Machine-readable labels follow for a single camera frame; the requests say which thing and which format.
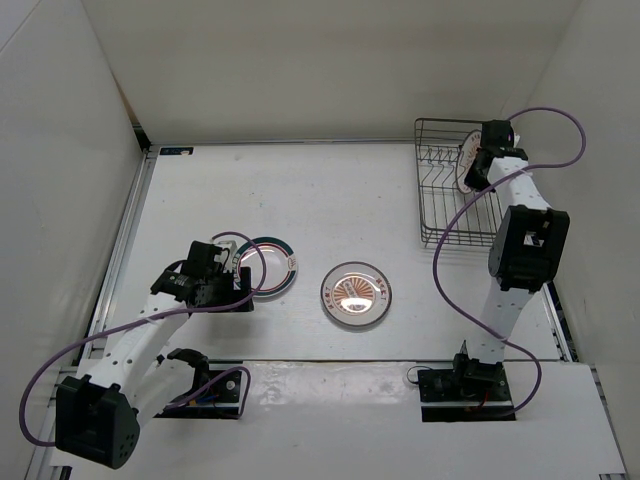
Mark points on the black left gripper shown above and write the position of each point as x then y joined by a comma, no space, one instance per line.
234,294

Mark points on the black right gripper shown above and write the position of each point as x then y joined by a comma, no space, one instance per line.
473,182

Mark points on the green rimmed plate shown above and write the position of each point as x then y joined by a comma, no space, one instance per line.
281,266

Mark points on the orange sun pattern plate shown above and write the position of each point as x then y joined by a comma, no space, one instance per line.
356,295

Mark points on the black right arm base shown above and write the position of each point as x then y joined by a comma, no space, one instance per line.
465,391

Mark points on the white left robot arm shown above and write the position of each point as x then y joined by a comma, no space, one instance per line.
99,416

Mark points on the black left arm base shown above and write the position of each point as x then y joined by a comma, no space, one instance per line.
219,391

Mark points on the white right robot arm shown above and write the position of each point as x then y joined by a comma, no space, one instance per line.
525,255

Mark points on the blue label sticker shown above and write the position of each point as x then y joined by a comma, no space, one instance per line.
176,151

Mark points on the white foam front board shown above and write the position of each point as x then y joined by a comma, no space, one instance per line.
362,421

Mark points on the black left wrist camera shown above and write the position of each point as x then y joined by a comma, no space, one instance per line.
209,259

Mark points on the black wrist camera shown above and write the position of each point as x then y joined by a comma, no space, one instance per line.
209,259
497,134

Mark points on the wire dish rack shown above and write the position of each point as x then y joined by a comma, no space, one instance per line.
438,145

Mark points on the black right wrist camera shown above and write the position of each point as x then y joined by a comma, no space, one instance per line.
497,134

